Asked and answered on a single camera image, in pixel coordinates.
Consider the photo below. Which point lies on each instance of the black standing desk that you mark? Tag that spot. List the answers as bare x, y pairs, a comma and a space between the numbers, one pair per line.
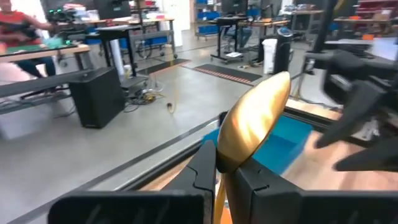
118, 31

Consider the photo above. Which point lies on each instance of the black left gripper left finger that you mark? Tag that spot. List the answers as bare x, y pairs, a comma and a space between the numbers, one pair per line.
199, 174

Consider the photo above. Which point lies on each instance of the person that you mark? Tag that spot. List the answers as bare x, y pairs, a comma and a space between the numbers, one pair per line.
12, 18

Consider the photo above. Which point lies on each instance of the black computer tower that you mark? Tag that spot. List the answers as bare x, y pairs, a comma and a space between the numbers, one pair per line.
96, 99

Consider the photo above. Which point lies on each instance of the blue plastic bin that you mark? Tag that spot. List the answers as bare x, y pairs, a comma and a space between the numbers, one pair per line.
280, 149

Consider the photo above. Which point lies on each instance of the black floor mat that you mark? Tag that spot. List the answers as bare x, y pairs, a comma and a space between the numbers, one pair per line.
230, 73
164, 66

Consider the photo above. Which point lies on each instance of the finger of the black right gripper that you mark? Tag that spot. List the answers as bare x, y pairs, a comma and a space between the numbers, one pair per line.
357, 109
373, 158

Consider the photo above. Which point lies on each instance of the black office desk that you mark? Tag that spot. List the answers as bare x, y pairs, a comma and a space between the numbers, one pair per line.
230, 21

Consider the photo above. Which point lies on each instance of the wooden workbench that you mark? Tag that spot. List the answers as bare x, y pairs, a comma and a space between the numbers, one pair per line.
46, 51

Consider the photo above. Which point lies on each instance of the shelving with blue bins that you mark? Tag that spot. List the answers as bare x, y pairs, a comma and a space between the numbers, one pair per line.
208, 29

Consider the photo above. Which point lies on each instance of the gold spoon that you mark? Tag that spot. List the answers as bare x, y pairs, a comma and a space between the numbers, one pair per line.
252, 121

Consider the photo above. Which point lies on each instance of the gray low bench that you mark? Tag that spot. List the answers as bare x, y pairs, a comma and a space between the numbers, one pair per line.
31, 84

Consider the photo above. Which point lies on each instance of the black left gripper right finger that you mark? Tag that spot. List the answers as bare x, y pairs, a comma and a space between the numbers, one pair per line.
264, 199

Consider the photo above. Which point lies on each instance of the white bin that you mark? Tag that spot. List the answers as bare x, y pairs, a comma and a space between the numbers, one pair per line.
269, 56

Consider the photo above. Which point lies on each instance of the black computer monitor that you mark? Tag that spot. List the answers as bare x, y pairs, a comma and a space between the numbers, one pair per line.
112, 9

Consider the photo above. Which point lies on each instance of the black vertical post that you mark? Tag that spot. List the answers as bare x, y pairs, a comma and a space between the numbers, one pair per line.
325, 25

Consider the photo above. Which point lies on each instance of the black tower fan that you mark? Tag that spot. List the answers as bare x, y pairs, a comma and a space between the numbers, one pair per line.
282, 53

